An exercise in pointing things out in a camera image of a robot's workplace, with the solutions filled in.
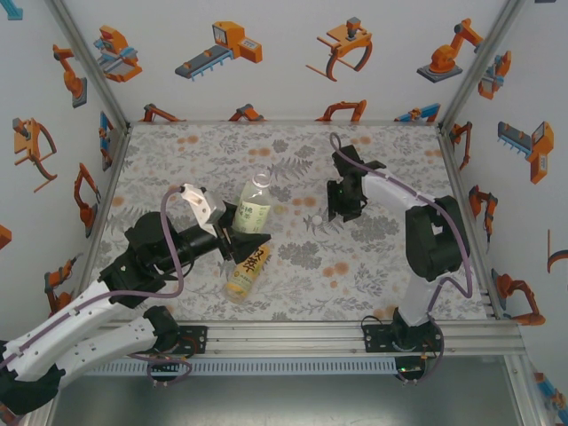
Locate clear bottle pale green label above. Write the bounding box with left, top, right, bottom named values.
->
left=233, top=170, right=272, bottom=235

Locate clear bottle orange label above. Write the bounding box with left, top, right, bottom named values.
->
left=225, top=242, right=272, bottom=305

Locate floral patterned table mat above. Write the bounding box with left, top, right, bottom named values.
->
left=91, top=122, right=493, bottom=323

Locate small circuit board green light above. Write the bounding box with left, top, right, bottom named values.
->
left=396, top=361, right=428, bottom=379

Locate purple camera cable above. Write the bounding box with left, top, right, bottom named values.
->
left=0, top=185, right=186, bottom=372
left=328, top=131, right=474, bottom=312

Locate aluminium frame rail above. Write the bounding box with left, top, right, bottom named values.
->
left=77, top=126, right=132, bottom=320
left=437, top=126, right=505, bottom=320

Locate wide aluminium mounting rail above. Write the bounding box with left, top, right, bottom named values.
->
left=95, top=319, right=525, bottom=359

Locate white slotted cable duct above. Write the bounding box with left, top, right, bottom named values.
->
left=83, top=358, right=398, bottom=376

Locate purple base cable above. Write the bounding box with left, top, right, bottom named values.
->
left=131, top=352, right=195, bottom=391
left=394, top=327, right=446, bottom=386

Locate aluminium frame post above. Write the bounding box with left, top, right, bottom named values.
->
left=437, top=0, right=527, bottom=130
left=503, top=354, right=554, bottom=426
left=46, top=0, right=132, bottom=130

